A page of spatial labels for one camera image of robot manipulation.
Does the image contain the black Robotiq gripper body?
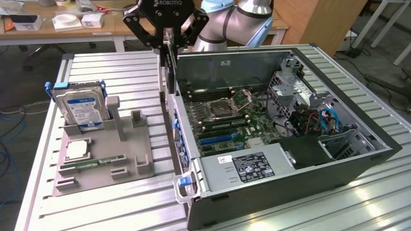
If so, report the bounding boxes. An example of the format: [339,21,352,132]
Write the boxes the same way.
[141,0,195,32]

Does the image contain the black graphics card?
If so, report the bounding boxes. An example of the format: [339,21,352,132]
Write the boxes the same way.
[159,27,178,95]

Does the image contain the wooden desk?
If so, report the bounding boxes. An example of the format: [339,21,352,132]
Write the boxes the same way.
[0,0,290,52]

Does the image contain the small white labelled box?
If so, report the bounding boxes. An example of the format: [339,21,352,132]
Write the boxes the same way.
[81,13,106,28]

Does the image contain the grey packet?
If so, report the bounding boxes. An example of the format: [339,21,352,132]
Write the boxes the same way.
[78,0,98,13]

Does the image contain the white square dish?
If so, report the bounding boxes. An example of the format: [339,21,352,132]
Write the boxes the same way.
[53,13,85,33]

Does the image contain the metal socket cover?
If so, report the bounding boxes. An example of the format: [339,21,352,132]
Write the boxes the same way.
[231,88,255,113]

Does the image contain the white box with black top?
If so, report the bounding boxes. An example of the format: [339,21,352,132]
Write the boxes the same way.
[9,14,45,31]

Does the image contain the CPU socket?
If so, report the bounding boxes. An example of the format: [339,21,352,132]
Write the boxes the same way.
[207,100,239,120]

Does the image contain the hard disk with blue carrier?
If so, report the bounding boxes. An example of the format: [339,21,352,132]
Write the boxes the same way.
[45,78,107,132]

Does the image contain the metal drive cage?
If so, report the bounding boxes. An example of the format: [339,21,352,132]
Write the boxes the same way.
[267,57,319,121]

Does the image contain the wooden cabinet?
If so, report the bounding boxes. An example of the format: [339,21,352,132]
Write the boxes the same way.
[282,0,370,57]

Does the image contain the RAM stick with white label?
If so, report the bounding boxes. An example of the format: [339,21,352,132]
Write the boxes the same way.
[202,119,251,132]

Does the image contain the green motherboard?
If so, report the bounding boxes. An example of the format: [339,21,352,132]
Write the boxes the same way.
[183,85,283,157]

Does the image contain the black expansion slot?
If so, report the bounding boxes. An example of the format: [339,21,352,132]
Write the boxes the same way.
[197,129,233,140]

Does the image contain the black power adapter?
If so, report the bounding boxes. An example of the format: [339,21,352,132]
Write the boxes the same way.
[345,47,365,59]

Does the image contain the silver chipset heatsink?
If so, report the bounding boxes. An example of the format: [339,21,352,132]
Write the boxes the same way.
[246,138,267,147]

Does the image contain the silver CPU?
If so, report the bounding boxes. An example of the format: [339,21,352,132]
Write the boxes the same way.
[66,141,94,161]

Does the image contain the green RAM stick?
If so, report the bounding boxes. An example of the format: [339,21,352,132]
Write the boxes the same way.
[61,155,126,169]

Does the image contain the grey power supply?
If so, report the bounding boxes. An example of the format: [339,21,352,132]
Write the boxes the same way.
[193,143,295,193]

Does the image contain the grey parts rack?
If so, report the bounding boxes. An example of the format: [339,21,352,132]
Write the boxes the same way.
[51,95,155,197]

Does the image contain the metal disk bay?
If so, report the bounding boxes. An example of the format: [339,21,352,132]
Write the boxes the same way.
[317,128,377,161]

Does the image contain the black open PC case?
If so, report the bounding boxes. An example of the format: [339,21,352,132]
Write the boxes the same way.
[157,47,405,231]

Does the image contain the grey floor cable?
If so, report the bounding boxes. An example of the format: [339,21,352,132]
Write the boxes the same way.
[0,101,53,116]

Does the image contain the blue wire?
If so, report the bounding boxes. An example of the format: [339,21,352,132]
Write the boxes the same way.
[319,107,342,132]

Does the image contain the white table frame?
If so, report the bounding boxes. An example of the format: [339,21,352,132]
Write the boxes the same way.
[352,0,411,66]

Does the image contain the blue floor cable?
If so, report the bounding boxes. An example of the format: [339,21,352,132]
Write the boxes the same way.
[0,113,29,206]

